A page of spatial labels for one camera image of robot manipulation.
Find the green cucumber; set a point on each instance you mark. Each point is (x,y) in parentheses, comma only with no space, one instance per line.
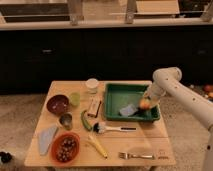
(84,121)

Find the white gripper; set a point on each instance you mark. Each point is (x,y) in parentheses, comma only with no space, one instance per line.
(151,102)

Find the white handled brush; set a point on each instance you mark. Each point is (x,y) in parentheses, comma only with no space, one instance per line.
(102,127)

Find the wooden table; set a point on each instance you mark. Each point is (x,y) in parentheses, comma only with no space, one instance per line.
(150,138)

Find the small metal cup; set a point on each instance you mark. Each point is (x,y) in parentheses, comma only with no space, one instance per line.
(66,121)

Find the metal fork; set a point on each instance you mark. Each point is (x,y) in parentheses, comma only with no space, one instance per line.
(124,155)

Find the orange bowl with grapes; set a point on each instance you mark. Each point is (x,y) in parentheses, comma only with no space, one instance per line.
(65,148)

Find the blue sponge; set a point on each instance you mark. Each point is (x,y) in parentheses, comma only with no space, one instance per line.
(128,110)

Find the wooden block with black strip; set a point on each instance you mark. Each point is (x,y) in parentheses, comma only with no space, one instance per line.
(94,107)

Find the dark red bowl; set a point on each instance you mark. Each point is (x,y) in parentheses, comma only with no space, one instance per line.
(58,104)

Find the yellow banana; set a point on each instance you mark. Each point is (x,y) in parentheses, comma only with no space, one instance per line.
(97,145)

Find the green plastic tray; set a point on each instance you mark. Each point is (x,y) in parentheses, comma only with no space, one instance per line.
(120,95)

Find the light green plastic cup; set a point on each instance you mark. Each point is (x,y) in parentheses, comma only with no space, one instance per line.
(74,99)

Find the black object on floor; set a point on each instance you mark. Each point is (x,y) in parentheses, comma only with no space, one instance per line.
(5,157)

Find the dark cabinet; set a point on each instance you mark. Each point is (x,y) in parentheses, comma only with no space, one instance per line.
(31,59)

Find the white paper cup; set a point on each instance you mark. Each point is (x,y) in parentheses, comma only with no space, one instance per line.
(92,85)

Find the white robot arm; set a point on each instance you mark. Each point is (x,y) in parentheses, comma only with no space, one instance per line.
(167,80)

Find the orange apple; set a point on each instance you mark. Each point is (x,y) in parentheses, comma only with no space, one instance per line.
(144,104)

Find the grey folded cloth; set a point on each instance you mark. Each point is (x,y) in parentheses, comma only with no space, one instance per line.
(45,138)

